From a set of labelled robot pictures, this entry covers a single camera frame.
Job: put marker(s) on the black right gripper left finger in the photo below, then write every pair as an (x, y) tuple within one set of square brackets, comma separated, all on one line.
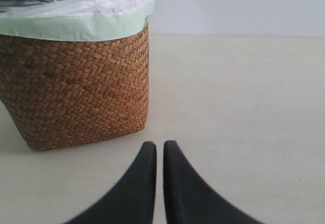
[(132, 198)]

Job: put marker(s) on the woven brown wicker basket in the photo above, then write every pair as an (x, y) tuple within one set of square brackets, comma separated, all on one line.
[(63, 94)]

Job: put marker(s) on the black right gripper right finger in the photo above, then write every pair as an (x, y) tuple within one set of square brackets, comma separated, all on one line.
[(188, 198)]

